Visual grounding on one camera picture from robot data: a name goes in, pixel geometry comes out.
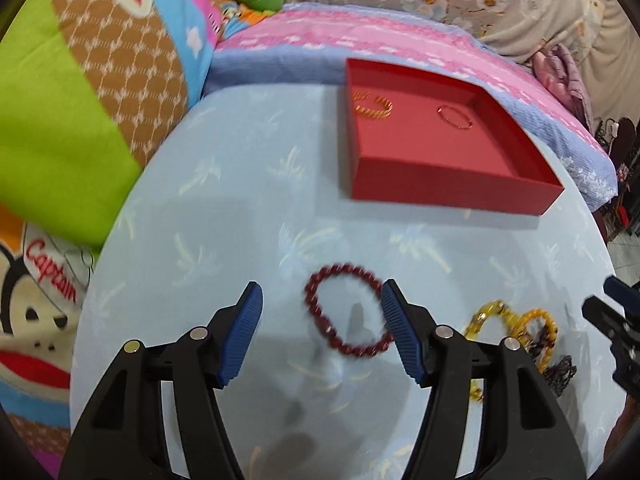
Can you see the gold open cuff bangle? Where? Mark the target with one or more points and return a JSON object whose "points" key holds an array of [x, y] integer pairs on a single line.
{"points": [[372, 116]]}

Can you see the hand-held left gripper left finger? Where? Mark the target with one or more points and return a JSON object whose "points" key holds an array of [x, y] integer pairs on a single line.
{"points": [[242, 335]]}

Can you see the pink and blue bedsheet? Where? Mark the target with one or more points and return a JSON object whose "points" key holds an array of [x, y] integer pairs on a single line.
{"points": [[300, 45]]}

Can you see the monkey printed blanket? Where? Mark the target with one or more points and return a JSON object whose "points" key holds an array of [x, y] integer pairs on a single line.
{"points": [[75, 110]]}

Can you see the thin gold bangle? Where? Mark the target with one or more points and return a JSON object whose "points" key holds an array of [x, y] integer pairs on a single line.
{"points": [[440, 112]]}

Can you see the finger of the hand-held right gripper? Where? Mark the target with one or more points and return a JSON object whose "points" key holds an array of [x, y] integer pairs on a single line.
{"points": [[622, 292], [602, 316]]}

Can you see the red cardboard box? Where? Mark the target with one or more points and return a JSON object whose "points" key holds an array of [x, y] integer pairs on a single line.
{"points": [[425, 145]]}

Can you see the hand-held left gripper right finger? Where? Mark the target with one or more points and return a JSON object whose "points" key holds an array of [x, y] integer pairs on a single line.
{"points": [[400, 332]]}

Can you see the dark iron chair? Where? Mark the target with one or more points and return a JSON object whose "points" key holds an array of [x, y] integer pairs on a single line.
{"points": [[625, 132]]}

